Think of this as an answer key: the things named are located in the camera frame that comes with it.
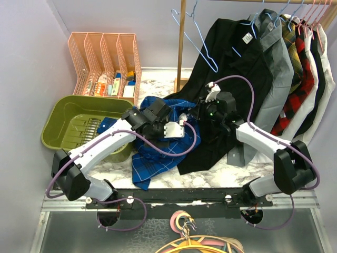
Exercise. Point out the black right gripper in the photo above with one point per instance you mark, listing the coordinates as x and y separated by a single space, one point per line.
200 108

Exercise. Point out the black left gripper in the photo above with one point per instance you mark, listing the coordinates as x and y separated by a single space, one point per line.
152 140

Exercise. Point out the blue plaid shirt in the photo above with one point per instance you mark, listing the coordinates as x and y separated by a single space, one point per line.
148 163

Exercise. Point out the light blue wire hanger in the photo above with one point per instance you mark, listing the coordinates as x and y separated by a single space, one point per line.
198 43

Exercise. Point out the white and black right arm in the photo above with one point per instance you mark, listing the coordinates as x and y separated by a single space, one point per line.
293 168

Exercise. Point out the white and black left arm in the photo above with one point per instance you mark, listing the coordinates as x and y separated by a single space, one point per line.
70 170

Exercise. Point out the grey shirt on hanger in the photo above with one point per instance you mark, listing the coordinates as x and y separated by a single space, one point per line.
255 49

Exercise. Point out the white shirt on hanger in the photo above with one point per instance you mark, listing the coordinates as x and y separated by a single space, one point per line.
284 125

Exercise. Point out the red plaid shirt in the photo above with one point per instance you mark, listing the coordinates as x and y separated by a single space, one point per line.
299 102

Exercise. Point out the yellow plaid shirt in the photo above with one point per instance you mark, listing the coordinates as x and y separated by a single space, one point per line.
289 37

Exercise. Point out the wooden clothes rack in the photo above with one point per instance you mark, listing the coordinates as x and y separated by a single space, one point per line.
326 20

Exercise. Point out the pink mesh file organizer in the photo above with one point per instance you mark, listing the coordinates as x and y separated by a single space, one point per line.
94 54

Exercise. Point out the green plastic basin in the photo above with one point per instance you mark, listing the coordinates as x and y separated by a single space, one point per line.
74 120

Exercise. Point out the bundle of coloured hangers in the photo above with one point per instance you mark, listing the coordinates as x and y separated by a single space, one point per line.
183 224

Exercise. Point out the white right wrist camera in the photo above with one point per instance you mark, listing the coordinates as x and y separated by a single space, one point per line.
214 90

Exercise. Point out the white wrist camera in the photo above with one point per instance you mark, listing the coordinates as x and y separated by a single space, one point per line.
214 90
174 130

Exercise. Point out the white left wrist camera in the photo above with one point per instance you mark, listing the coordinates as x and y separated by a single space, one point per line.
174 130

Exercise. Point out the black mounting rail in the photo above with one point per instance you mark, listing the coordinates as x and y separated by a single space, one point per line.
162 203

